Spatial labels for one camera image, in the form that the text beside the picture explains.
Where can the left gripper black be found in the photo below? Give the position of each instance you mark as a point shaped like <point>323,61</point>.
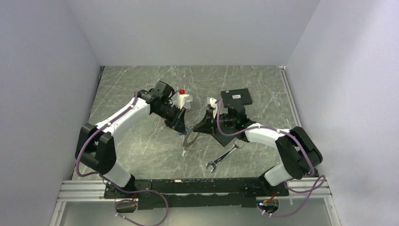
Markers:
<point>177,123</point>

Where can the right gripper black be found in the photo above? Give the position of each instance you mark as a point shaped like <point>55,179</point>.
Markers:
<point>206,125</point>

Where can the numbered metal ring disc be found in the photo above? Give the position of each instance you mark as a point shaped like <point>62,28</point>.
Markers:
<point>190,138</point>

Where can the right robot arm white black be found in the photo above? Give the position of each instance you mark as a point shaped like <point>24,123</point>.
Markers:
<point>299,155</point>

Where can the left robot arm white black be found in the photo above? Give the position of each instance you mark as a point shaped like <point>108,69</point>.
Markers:
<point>96,147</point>

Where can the black rectangular pad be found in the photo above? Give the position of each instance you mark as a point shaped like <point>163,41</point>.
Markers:
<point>221,139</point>

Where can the silver combination wrench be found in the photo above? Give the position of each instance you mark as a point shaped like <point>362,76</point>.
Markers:
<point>213,164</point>

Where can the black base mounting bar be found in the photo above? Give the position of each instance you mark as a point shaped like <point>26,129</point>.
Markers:
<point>205,192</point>

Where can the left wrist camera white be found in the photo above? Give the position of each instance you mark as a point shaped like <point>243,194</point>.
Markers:
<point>184,100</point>

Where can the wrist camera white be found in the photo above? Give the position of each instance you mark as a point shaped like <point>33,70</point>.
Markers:
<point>213,107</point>
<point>184,100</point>

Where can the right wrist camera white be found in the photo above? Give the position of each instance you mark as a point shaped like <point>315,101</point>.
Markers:
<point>213,107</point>

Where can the aluminium frame rail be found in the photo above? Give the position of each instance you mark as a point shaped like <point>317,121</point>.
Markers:
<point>99,191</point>

